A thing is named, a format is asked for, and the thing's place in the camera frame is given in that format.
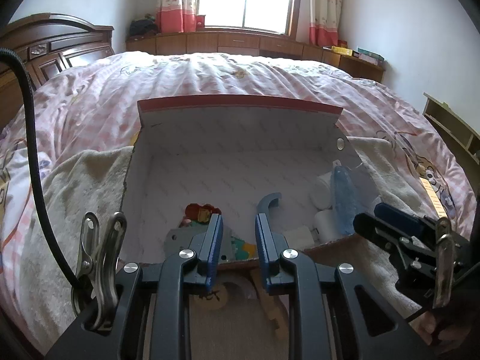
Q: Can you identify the white jar orange label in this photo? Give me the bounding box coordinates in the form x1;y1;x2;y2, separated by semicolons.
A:
309;172;332;211

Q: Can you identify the white earbuds charging case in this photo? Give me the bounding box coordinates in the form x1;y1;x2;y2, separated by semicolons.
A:
313;209;347;243

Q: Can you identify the wooden window cabinet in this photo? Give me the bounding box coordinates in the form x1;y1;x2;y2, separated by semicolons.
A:
126;30;385;83

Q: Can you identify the round wooden chess piece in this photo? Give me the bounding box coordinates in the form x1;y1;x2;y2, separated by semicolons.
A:
193;283;229;311

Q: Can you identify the small red toy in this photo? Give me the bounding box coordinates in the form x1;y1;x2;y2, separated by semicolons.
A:
185;203;221;224

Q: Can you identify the red cardboard shoe box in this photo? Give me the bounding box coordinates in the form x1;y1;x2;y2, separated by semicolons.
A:
120;94;378;263

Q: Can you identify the wooden puzzle piece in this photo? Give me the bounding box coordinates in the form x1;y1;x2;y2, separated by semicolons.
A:
250;268;289;341

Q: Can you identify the dark bag on cabinet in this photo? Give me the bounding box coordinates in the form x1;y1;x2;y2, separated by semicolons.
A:
128;14;159;38

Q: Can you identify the pink checked bed quilt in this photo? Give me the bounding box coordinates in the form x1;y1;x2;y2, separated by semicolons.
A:
0;51;478;327

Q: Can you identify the yellow box on cabinet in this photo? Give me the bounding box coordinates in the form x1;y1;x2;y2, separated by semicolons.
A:
330;46;354;56

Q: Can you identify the green book on cabinet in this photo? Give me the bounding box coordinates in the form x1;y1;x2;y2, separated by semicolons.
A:
357;47;385;65

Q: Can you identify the right pink white curtain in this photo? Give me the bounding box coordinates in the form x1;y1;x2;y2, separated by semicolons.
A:
309;0;343;47

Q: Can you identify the black cable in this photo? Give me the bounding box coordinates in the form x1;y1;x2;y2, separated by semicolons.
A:
0;46;87;297

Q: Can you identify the left pink white curtain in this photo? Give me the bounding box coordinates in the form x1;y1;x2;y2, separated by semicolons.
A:
155;0;197;33

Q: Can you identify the green lighter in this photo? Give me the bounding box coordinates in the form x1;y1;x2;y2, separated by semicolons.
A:
230;236;257;261

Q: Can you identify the dark wooden headboard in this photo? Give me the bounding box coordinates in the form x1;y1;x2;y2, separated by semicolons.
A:
0;11;116;129

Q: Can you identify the person's right hand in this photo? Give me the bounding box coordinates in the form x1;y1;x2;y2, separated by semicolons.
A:
411;310;473;356

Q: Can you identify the blue correction tape dispenser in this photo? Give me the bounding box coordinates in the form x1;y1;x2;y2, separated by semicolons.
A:
330;160;361;236

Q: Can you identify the pink white curtain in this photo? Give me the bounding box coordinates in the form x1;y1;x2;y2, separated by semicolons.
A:
155;0;197;33
309;0;343;47

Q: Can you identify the white USB wall charger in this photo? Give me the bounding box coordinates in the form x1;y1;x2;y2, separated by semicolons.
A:
283;226;316;250

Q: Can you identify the grey plastic plate with studs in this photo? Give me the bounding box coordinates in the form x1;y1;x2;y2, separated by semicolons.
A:
163;225;235;263

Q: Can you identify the wooden shelf at right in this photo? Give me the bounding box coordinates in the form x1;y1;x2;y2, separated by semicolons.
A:
423;93;480;189

